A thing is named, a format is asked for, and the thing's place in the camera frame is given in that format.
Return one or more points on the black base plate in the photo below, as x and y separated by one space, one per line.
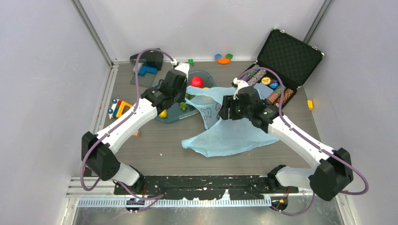
205 187

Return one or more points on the black poker chip case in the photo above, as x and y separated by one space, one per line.
290 58

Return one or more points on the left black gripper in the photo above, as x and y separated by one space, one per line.
181 98

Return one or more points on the green fake grapes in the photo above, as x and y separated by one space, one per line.
183 106

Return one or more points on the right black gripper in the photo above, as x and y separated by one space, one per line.
229 102

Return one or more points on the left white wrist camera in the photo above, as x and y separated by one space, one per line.
182 67

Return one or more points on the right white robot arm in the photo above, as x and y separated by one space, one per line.
330 170

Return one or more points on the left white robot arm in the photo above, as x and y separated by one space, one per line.
99 150

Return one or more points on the blue toy piece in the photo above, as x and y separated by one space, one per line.
218 56

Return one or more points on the orange yellow toy truck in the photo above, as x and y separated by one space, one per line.
117 108

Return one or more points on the red fake apple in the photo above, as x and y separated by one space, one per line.
197 81

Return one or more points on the light blue plastic bag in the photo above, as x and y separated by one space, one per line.
222 137

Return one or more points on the black wedge device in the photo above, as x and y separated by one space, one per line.
153 59

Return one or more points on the yellow toy block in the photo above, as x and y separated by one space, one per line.
310 104

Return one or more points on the grey lego baseplate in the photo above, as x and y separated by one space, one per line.
146 80

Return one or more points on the blue lego brick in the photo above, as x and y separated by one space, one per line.
143 70

